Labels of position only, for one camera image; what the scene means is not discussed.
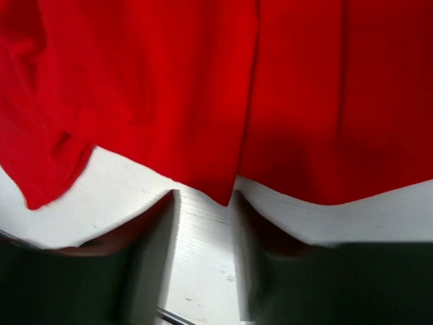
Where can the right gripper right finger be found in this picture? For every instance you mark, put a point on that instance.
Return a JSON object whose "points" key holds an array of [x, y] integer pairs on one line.
{"points": [[287, 281]]}

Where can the red t shirt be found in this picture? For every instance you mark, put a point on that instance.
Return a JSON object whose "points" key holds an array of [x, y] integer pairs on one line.
{"points": [[325, 101]]}

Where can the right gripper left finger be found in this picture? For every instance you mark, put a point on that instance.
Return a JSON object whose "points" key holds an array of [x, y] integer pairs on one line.
{"points": [[115, 278]]}

